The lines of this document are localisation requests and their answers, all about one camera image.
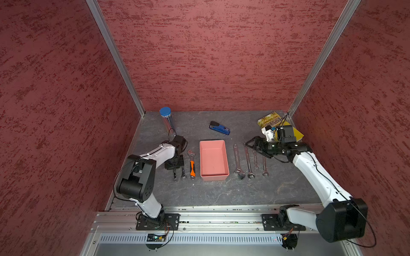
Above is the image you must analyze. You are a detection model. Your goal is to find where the thin silver wrench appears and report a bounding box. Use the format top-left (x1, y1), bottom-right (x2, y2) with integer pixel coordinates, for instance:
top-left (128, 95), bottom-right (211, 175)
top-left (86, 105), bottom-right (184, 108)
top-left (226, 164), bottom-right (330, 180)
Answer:
top-left (245, 146), bottom-right (255, 179)

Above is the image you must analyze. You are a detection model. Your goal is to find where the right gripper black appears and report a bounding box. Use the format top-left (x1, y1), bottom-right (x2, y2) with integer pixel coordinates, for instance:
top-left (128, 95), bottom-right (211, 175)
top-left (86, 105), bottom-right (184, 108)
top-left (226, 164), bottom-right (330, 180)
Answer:
top-left (245, 135), bottom-right (284, 157)

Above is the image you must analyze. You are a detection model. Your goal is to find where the blue capped clear tube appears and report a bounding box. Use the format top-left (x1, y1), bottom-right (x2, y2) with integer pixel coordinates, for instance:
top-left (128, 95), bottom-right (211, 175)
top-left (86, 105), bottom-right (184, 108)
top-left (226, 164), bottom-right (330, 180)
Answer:
top-left (160, 107), bottom-right (176, 136)

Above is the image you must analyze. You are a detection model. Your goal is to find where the right control board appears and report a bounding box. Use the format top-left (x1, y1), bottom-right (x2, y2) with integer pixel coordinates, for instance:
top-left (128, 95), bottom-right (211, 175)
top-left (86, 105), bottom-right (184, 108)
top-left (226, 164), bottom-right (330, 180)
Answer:
top-left (282, 234), bottom-right (299, 250)

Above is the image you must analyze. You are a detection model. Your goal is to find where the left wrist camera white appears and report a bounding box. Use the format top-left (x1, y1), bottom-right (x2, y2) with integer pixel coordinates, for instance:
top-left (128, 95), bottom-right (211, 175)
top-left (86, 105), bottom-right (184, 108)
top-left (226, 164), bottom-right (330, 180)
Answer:
top-left (171, 135), bottom-right (187, 155)

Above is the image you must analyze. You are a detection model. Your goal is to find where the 13mm silver wrench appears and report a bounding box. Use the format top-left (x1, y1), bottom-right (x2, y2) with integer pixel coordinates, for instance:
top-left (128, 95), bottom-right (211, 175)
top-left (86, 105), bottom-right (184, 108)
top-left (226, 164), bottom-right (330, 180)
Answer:
top-left (180, 166), bottom-right (187, 181)

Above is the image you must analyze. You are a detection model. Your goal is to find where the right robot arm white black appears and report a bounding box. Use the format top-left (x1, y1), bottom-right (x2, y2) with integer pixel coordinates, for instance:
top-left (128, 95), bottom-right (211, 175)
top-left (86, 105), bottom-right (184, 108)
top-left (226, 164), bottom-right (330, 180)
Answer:
top-left (245, 136), bottom-right (368, 243)

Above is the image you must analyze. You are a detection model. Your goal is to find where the aluminium front rail frame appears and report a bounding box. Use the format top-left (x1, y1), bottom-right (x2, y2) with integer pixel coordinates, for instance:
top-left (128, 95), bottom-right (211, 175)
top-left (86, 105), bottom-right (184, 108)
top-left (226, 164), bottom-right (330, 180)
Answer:
top-left (81, 205), bottom-right (362, 256)

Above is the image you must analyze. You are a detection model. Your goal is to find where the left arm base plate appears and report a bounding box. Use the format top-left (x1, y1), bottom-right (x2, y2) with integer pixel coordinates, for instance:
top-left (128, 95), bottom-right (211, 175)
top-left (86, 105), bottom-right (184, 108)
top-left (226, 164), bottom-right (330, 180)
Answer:
top-left (136, 213), bottom-right (180, 231)

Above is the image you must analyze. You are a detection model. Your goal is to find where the small silver wrench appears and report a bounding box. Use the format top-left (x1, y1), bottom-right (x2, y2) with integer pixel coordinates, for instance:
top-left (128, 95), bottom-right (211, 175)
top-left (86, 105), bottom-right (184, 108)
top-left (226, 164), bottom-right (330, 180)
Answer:
top-left (253, 151), bottom-right (259, 171)
top-left (262, 157), bottom-right (269, 177)

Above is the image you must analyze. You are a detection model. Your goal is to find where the blue stapler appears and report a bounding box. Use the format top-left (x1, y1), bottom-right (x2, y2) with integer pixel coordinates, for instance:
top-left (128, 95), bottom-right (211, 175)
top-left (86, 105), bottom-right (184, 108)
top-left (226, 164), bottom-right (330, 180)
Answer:
top-left (209, 121), bottom-right (230, 135)

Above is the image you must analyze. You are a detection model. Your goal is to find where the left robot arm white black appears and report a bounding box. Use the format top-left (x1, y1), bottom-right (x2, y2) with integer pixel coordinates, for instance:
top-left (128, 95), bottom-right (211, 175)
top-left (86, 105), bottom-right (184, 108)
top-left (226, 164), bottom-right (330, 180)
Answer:
top-left (113, 136), bottom-right (187, 220)

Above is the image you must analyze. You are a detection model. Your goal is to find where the control board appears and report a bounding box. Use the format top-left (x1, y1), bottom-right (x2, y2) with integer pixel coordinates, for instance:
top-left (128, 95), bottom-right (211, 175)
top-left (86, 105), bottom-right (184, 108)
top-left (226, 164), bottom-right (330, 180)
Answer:
top-left (282, 234), bottom-right (299, 250)
top-left (145, 234), bottom-right (167, 250)

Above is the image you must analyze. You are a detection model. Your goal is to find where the yellow book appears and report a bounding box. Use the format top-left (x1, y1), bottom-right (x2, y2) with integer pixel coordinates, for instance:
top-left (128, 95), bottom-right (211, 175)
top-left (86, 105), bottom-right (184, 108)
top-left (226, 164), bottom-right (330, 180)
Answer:
top-left (257, 112), bottom-right (304, 141)

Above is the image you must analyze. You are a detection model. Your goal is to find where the left corner aluminium post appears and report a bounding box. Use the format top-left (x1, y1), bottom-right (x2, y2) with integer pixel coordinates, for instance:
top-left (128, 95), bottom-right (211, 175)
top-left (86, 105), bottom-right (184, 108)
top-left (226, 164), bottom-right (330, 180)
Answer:
top-left (86, 0), bottom-right (146, 118)

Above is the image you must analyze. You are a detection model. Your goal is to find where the corner aluminium post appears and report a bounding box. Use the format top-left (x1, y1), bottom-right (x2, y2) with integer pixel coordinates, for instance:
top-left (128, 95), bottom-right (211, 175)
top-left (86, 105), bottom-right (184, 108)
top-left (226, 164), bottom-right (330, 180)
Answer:
top-left (288, 0), bottom-right (361, 118)
top-left (86, 0), bottom-right (146, 118)

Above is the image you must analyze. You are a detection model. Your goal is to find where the long silver combination wrench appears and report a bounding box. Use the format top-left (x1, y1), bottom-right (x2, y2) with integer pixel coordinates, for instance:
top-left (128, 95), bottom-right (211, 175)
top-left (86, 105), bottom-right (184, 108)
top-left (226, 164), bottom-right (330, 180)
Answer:
top-left (233, 144), bottom-right (246, 180)

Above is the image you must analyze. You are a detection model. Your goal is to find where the right corner aluminium post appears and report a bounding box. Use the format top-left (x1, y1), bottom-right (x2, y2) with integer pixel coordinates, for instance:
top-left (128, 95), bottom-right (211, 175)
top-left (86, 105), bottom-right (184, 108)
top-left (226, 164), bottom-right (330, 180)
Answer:
top-left (288, 0), bottom-right (361, 118)

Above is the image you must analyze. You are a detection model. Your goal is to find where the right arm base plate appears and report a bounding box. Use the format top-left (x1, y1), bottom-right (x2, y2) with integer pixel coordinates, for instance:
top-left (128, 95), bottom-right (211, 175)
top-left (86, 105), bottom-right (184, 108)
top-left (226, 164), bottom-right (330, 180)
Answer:
top-left (261, 214), bottom-right (306, 232)

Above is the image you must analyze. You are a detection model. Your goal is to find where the left control board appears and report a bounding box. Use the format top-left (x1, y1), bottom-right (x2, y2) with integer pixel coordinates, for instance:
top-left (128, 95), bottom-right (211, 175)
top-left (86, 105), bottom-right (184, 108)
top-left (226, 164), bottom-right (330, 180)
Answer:
top-left (145, 234), bottom-right (167, 250)

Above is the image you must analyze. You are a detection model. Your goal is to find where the pink storage box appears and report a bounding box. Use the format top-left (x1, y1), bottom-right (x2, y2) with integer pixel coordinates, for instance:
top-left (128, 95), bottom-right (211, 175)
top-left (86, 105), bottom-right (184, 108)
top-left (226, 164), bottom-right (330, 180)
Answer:
top-left (200, 140), bottom-right (230, 181)

